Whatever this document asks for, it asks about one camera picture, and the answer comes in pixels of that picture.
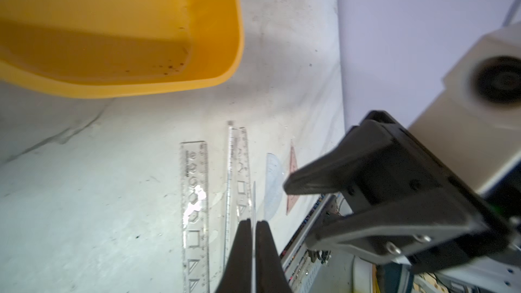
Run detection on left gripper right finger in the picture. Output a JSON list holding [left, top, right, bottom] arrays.
[[255, 221, 292, 293]]

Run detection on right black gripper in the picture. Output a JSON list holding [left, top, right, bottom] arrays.
[[284, 111, 514, 273]]

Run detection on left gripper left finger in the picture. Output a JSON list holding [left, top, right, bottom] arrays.
[[216, 219, 252, 293]]

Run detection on clear stencil straight ruler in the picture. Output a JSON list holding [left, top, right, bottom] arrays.
[[180, 141, 210, 293]]

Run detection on clear thin straight ruler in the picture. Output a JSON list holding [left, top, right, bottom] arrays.
[[223, 121, 234, 271]]

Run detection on yellow plastic storage box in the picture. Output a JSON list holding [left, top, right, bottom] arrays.
[[1, 0, 244, 99]]

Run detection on clear blue triangle ruler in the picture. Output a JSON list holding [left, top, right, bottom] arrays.
[[251, 182, 256, 293]]

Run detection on clear short stencil ruler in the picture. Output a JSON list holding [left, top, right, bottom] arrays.
[[234, 127, 252, 221]]

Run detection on pink triangle ruler right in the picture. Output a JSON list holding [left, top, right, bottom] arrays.
[[286, 141, 298, 215]]

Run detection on blue clear protractor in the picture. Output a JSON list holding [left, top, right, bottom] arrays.
[[264, 153, 285, 221]]

